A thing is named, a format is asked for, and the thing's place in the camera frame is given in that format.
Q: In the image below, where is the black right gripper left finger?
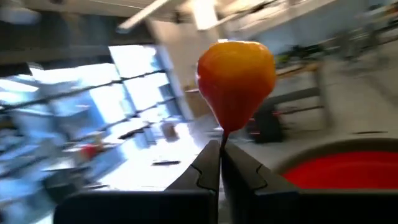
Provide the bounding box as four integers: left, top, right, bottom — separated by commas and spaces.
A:
53, 139, 221, 224

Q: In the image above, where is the small orange toy pear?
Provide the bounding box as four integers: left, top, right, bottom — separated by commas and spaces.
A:
196, 40, 277, 155

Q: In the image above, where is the red collapsible colander grey rim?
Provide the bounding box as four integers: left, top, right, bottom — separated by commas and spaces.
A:
273, 138, 398, 191

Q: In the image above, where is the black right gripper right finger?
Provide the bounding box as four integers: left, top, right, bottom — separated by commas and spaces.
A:
221, 141, 398, 224

